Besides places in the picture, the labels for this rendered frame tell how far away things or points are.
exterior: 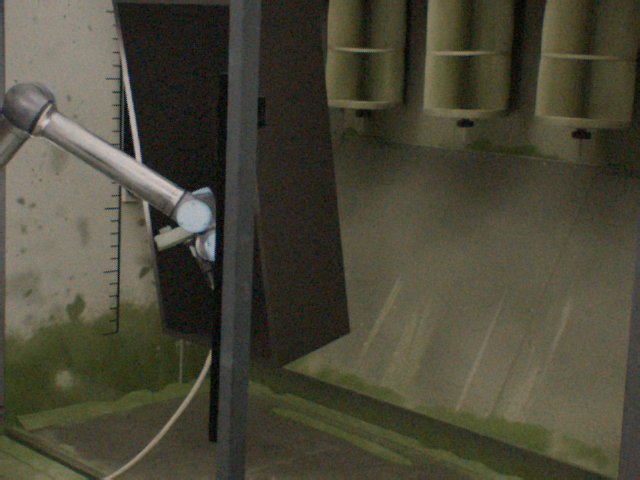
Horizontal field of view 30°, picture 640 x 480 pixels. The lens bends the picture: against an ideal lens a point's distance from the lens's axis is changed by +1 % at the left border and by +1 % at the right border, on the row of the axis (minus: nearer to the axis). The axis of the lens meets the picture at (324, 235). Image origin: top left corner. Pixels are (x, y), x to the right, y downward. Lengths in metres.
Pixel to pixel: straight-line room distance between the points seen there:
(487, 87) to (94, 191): 1.55
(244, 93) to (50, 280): 2.21
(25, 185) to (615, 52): 2.15
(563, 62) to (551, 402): 1.17
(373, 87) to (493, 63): 0.61
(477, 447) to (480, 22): 1.56
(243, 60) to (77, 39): 2.10
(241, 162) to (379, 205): 2.61
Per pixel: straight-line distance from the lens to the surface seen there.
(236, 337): 2.67
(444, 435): 4.49
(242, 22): 2.59
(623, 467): 2.47
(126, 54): 4.13
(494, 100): 4.64
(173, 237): 3.83
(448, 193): 4.99
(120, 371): 4.94
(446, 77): 4.62
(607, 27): 4.25
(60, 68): 4.60
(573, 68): 4.25
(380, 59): 5.00
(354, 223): 5.21
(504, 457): 4.33
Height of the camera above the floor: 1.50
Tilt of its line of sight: 9 degrees down
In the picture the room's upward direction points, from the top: 2 degrees clockwise
